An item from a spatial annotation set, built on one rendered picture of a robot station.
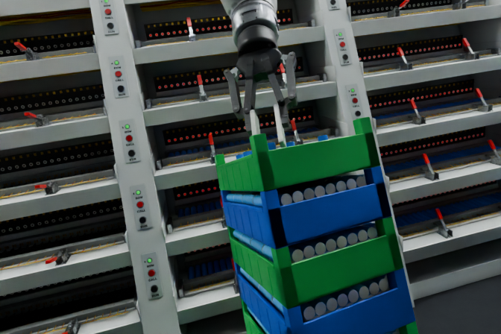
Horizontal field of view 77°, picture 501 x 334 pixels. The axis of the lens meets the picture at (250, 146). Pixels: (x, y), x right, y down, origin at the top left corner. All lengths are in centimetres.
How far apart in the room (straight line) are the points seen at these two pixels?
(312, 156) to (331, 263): 16
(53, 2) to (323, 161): 92
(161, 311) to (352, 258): 63
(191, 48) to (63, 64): 36
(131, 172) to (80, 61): 35
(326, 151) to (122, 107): 65
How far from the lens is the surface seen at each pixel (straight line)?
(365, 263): 52
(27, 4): 116
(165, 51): 101
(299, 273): 47
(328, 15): 114
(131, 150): 94
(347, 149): 50
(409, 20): 128
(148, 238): 95
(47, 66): 107
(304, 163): 46
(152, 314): 100
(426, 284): 126
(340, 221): 49
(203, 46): 101
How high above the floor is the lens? 51
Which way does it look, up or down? 4 degrees up
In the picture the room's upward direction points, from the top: 11 degrees counter-clockwise
